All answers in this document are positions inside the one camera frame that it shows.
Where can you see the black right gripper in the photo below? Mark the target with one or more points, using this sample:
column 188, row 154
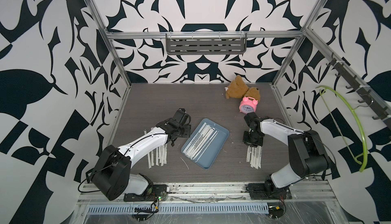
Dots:
column 245, row 133

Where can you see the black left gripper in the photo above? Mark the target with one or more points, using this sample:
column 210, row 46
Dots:
column 188, row 130

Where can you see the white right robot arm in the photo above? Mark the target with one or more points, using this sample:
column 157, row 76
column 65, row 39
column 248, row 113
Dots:
column 307, row 153

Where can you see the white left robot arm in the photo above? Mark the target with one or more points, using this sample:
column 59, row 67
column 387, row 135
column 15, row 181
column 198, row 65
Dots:
column 112, row 172

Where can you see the blue storage tray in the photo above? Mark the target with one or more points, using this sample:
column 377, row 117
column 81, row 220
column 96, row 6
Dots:
column 211, row 153

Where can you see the right pile wrapped straw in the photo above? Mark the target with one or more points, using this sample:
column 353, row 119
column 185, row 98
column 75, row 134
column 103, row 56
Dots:
column 254, row 156

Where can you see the pile wrapped straw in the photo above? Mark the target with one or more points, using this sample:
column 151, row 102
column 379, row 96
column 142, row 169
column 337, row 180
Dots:
column 157, row 155
column 254, row 156

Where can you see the left pile wrapped straw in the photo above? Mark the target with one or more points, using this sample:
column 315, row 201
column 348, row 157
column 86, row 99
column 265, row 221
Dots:
column 157, row 155

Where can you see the pink alarm clock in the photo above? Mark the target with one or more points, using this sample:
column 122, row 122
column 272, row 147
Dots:
column 248, row 105

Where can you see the brown teddy bear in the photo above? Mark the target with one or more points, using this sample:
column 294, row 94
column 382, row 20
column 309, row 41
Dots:
column 239, row 89

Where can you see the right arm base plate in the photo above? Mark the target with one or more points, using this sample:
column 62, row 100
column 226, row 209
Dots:
column 267, row 191

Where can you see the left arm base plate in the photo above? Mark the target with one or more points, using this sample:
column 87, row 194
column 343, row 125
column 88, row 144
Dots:
column 151, row 193

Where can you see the white cable duct strip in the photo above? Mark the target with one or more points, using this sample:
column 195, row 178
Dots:
column 182, row 208

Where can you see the grey wall shelf rack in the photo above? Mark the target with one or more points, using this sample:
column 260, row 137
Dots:
column 206, row 43

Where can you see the black wall hook rail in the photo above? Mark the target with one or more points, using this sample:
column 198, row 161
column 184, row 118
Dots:
column 374, row 94

